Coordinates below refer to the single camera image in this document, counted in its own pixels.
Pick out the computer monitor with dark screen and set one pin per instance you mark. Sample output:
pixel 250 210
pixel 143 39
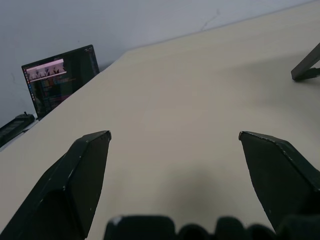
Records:
pixel 58 80

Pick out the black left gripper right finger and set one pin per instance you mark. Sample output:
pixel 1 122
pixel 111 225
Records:
pixel 277 180

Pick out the black board stand leg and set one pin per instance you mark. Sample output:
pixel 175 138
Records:
pixel 307 65

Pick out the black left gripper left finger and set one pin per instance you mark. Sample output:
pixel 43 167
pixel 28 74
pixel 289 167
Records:
pixel 72 185

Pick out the black flat device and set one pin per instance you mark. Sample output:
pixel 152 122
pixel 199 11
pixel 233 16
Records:
pixel 13 127

